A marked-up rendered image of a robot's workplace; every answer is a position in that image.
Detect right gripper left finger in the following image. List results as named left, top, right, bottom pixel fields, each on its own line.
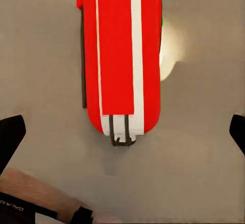
left=0, top=115, right=26, bottom=175

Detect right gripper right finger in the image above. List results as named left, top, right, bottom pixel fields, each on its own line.
left=229, top=115, right=245, bottom=155

